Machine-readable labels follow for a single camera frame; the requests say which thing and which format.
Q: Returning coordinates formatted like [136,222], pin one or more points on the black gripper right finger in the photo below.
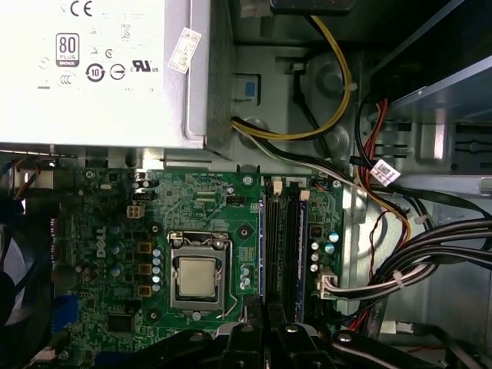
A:
[296,350]

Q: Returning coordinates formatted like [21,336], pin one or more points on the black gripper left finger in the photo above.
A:
[250,346]

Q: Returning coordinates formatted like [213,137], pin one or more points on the black RAM slot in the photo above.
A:
[289,238]
[274,238]

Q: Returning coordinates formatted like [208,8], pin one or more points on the metal CPU socket cover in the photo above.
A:
[198,303]

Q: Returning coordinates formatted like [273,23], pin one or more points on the silver CPU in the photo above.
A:
[197,276]

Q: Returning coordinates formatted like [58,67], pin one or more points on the green Dell motherboard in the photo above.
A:
[184,207]

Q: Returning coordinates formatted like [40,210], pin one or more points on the blue board connector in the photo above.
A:
[65,315]

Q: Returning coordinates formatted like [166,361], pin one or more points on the black cooling fan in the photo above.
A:
[23,276]

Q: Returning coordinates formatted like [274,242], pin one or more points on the silver metal PC case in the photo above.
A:
[442,146]

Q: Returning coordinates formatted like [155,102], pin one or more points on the silver power supply unit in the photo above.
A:
[134,107]

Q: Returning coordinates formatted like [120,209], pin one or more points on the black plastic bracket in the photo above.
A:
[311,5]

